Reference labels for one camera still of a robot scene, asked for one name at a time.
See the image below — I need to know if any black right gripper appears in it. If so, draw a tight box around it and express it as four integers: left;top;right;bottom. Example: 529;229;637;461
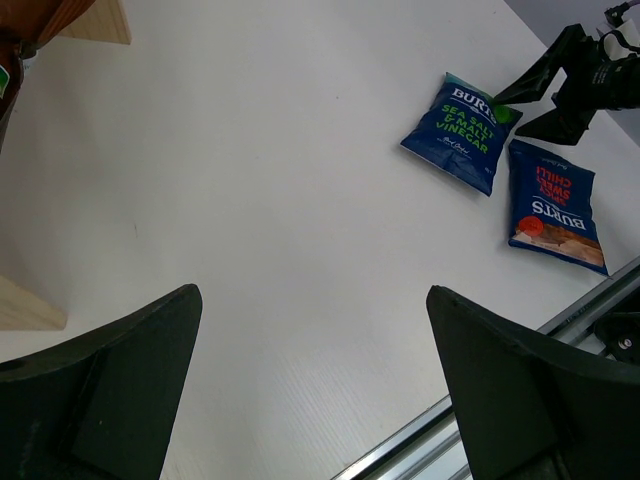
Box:
494;24;639;146

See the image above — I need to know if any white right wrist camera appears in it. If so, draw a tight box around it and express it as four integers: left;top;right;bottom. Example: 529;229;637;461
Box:
597;1;639;60

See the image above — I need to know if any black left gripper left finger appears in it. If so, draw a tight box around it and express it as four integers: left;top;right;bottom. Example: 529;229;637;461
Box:
1;284;203;479

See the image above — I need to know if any light wooden shelf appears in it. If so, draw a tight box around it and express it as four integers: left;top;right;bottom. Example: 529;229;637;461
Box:
1;0;131;331

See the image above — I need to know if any aluminium mounting rail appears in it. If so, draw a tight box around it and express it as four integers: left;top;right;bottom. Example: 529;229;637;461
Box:
342;262;639;479

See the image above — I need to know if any blue Burts sea salt bag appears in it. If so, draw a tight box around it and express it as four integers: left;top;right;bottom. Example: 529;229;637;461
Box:
400;73;522;196

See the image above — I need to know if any brown Chuba cassava chips bag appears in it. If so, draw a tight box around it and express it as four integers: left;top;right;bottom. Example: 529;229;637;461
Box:
1;0;94;142

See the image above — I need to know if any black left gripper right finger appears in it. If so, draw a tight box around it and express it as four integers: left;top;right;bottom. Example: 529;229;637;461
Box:
426;286;639;479

